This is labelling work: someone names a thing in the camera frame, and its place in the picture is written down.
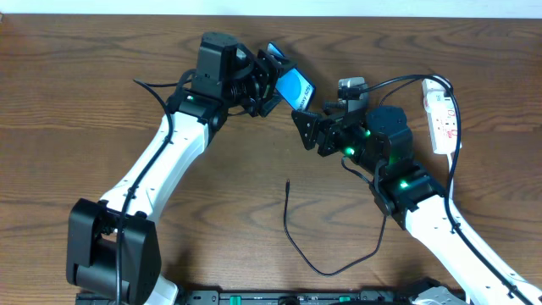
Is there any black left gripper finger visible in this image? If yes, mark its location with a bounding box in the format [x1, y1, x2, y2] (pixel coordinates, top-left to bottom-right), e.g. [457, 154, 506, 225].
[258, 94, 283, 118]
[257, 49, 296, 79]

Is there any blue Galaxy smartphone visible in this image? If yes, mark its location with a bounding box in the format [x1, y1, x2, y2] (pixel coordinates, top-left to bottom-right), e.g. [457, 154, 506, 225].
[267, 42, 316, 111]

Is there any black charger cable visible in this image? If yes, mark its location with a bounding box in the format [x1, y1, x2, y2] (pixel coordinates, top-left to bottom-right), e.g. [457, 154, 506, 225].
[282, 74, 455, 278]

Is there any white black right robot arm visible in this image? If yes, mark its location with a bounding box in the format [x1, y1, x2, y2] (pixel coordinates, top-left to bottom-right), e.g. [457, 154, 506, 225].
[291, 106, 541, 304]

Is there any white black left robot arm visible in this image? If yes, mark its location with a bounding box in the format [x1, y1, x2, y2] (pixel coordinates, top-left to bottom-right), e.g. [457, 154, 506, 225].
[66, 32, 296, 304]

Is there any white power strip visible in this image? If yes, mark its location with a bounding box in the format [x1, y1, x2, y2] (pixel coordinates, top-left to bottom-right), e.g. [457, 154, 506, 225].
[422, 80, 458, 155]

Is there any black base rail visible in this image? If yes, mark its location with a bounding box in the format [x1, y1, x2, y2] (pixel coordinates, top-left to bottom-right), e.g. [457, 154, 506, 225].
[75, 277, 467, 305]

